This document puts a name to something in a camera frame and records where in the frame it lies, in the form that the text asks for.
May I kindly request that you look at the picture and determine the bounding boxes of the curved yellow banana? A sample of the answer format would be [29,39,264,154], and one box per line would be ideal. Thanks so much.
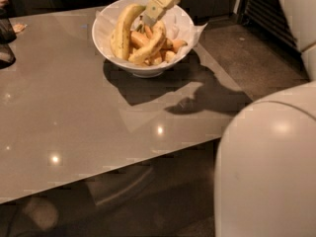
[128,21,166,64]

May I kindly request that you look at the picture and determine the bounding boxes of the white paper bowl liner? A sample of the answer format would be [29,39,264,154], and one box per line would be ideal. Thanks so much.
[95,3,208,66]

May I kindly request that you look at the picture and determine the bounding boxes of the small orange banana right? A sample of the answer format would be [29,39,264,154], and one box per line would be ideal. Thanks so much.
[162,39,187,53]

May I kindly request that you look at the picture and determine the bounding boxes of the small orange banana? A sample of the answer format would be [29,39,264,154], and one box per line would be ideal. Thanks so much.
[162,39,187,53]
[130,31,149,48]

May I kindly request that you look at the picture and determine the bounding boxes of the dark radiator grille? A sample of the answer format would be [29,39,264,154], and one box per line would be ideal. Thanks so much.
[238,0,299,51]

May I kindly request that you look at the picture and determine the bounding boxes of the black mesh object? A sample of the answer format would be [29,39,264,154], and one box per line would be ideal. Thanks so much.
[0,8,17,69]

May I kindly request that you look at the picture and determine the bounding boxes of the white ceramic bowl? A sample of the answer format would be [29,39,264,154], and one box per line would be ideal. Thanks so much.
[91,0,196,79]

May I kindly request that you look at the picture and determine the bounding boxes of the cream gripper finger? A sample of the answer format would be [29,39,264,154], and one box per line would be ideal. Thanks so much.
[143,0,180,26]

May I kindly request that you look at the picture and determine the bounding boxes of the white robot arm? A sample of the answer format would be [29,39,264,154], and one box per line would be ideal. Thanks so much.
[213,0,316,237]

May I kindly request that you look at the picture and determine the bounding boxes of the small crumpled wrapper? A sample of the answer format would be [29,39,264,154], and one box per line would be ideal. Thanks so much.
[13,23,27,34]

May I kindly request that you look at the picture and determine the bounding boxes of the large yellow banana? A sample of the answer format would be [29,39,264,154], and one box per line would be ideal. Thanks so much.
[111,3,145,60]

